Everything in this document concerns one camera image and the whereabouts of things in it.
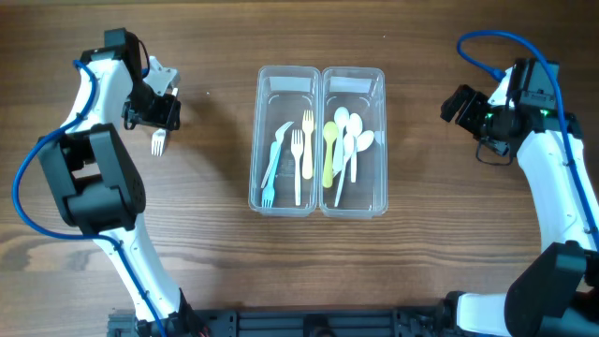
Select white fork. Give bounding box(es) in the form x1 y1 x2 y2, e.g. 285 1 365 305
291 129 303 206
151 88 179 156
261 121 293 188

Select clear plastic container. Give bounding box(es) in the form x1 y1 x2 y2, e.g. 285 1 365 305
248 66 323 217
320 66 388 219

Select white spoon four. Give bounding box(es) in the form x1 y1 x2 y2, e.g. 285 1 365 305
332 107 349 174

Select yellow plastic spoon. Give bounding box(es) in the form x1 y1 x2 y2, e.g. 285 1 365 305
322 121 338 188

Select yellow plastic fork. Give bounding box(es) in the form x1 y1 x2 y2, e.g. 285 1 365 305
301 110 314 180

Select light blue plastic fork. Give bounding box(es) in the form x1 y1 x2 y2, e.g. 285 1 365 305
261 141 280 208

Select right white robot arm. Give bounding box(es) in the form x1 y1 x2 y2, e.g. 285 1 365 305
441 85 598 336

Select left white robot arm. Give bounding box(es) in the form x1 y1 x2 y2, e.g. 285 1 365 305
28 39 210 336

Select white spoon three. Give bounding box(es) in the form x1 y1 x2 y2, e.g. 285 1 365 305
356 130 374 153

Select white spoon one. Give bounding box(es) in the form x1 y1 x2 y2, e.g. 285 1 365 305
346 113 363 183

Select white spoon two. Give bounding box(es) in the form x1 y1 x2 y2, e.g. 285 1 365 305
334 134 355 207

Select right blue cable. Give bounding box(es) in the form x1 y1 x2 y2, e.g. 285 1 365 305
456 30 599 244

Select blue cable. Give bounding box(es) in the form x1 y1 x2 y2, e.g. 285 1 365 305
10 58 168 337
456 30 599 244

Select left blue cable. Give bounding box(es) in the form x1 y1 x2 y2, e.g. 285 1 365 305
10 58 168 337

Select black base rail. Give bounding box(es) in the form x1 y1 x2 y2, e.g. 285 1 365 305
107 303 469 337

